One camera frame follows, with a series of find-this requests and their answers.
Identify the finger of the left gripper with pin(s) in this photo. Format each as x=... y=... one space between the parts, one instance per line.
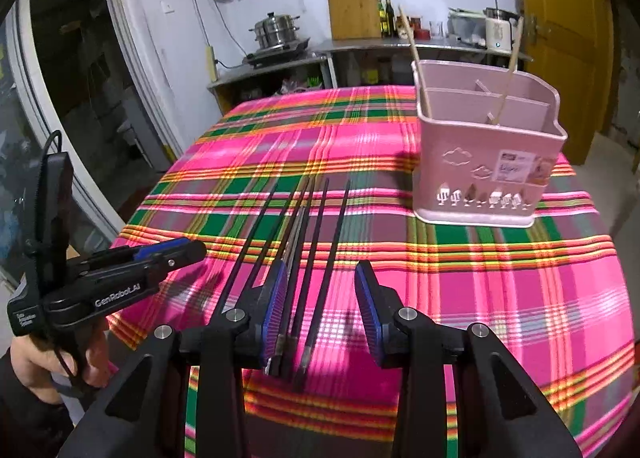
x=174 y=253

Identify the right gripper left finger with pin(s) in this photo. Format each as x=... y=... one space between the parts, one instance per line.
x=266 y=315

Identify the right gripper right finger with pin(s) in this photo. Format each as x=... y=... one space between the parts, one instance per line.
x=379 y=307

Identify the metal chopstick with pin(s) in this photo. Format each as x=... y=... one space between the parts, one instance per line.
x=292 y=267

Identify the wooden chopstick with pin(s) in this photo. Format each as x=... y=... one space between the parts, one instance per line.
x=495 y=119
x=416 y=60

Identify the left hand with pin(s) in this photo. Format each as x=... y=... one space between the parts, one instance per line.
x=34 y=361

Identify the pink plaid tablecloth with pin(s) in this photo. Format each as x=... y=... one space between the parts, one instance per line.
x=555 y=293

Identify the low wooden shelf cabinet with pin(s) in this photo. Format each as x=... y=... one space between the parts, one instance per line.
x=313 y=71

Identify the pink utensil holder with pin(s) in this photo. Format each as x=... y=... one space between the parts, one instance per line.
x=471 y=172

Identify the induction cooker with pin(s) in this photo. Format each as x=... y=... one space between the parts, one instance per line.
x=278 y=53

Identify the steel steamer pot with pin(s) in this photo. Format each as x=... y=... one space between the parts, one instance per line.
x=275 y=30

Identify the red jar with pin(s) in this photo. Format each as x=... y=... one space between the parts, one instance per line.
x=419 y=33

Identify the dark oil bottle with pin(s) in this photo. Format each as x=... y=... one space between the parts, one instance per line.
x=387 y=18

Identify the wooden cutting board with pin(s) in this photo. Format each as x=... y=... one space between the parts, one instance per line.
x=354 y=19

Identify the white electric kettle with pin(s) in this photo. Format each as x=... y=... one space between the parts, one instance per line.
x=499 y=26

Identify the yellow wooden door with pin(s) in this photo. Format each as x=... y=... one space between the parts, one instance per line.
x=571 y=43

